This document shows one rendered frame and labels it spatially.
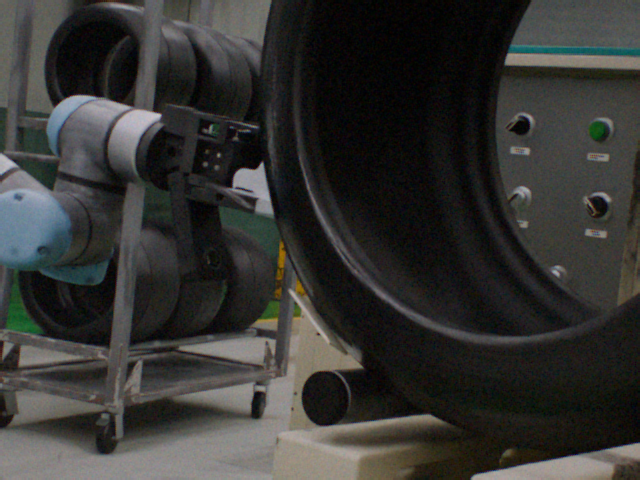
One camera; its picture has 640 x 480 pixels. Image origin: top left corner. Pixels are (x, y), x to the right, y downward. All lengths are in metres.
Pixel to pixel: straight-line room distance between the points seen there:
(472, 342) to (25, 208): 0.48
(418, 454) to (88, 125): 0.51
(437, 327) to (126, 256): 3.74
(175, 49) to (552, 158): 3.17
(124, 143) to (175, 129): 0.06
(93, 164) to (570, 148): 0.70
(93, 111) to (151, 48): 3.29
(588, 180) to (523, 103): 0.15
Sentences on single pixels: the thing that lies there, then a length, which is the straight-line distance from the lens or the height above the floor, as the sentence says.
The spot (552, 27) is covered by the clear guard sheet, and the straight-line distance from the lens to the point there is 1.80.
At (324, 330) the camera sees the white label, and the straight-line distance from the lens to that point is 1.05.
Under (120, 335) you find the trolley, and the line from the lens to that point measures 4.70.
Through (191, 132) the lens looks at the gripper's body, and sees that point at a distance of 1.26.
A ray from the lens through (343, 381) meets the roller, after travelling 1.04.
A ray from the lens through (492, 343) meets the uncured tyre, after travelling 0.94.
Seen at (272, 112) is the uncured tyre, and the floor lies 1.12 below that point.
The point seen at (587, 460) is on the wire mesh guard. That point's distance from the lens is 0.41.
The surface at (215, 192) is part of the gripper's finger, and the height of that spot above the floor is 1.05.
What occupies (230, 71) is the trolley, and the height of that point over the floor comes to 1.45.
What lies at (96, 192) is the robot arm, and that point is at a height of 1.03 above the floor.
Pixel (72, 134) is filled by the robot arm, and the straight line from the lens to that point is 1.39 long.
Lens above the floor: 1.08
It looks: 3 degrees down
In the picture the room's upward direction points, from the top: 6 degrees clockwise
